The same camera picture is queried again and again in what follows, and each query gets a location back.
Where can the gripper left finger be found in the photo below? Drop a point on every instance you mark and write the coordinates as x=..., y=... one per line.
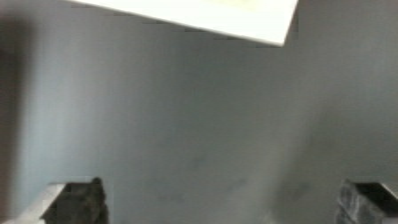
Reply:
x=79, y=207

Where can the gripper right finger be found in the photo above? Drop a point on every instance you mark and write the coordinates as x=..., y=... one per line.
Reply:
x=367, y=204

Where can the white drawer box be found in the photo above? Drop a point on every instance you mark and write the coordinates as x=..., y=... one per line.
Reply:
x=251, y=19

